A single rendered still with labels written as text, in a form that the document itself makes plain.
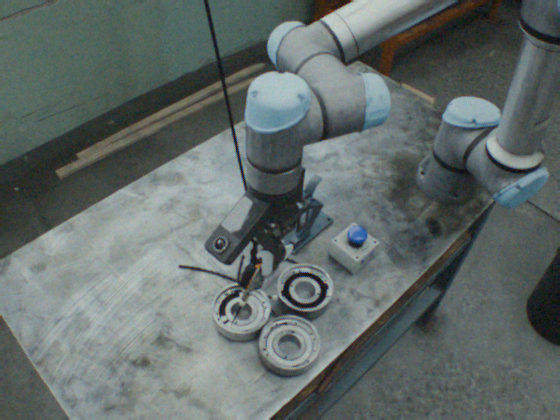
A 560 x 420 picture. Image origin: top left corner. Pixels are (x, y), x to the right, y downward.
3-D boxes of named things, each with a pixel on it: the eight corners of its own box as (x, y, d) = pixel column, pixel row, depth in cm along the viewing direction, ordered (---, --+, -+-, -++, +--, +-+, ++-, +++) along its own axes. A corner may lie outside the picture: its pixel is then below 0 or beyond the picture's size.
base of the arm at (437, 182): (437, 152, 128) (448, 122, 121) (486, 184, 122) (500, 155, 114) (403, 179, 121) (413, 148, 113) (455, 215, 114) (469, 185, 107)
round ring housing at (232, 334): (274, 340, 91) (275, 329, 88) (216, 347, 89) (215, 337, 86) (264, 291, 98) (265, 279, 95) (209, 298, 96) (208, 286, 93)
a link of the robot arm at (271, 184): (275, 183, 64) (230, 151, 68) (273, 208, 68) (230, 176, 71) (314, 155, 68) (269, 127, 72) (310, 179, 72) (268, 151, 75)
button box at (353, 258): (353, 275, 101) (358, 260, 98) (327, 254, 105) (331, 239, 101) (378, 253, 105) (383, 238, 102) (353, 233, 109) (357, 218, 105)
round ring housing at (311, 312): (322, 271, 102) (325, 259, 98) (337, 317, 95) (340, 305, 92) (270, 279, 100) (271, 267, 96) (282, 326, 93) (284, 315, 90)
